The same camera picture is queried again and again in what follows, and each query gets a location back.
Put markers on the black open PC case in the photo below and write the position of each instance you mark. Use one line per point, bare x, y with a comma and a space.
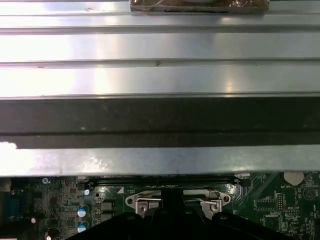
160, 120

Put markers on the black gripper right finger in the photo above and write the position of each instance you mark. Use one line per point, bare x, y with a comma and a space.
195, 230

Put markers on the metal socket cover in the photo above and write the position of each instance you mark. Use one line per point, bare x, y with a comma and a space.
196, 197

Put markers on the silver-top capacitor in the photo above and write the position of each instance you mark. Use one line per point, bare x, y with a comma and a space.
83, 226
83, 211

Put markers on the round coin battery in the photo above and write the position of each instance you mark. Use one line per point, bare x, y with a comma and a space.
293, 178

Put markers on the green motherboard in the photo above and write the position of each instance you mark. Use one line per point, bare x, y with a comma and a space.
275, 220

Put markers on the silver motherboard screw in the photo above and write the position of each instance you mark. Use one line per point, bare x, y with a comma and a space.
45, 180

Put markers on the blue VGA port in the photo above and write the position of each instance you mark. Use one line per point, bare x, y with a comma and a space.
15, 205

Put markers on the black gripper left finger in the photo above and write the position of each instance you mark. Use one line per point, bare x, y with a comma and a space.
150, 230

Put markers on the black RAM slot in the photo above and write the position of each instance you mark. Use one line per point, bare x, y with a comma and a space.
162, 180

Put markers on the CPU socket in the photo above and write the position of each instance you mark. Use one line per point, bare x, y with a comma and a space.
131, 200

